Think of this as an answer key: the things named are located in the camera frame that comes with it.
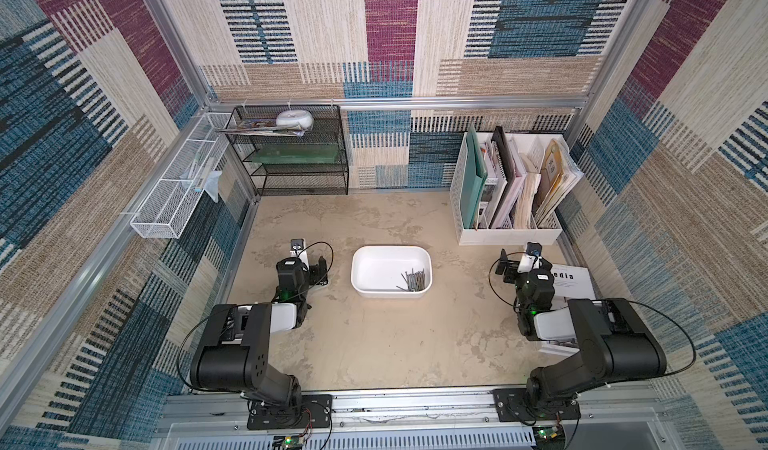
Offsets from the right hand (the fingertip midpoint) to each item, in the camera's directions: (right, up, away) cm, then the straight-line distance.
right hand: (523, 249), depth 90 cm
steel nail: (-31, -10, +6) cm, 34 cm away
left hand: (-66, -3, +4) cm, 66 cm away
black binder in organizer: (-6, +32, +1) cm, 32 cm away
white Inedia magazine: (+15, -10, +1) cm, 18 cm away
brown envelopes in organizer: (+10, +22, -1) cm, 24 cm away
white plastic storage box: (-44, -7, +9) cm, 45 cm away
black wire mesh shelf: (-76, +25, +29) cm, 85 cm away
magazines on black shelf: (-78, +37, +1) cm, 86 cm away
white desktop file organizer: (-7, +18, -5) cm, 19 cm away
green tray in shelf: (-70, +30, +8) cm, 76 cm away
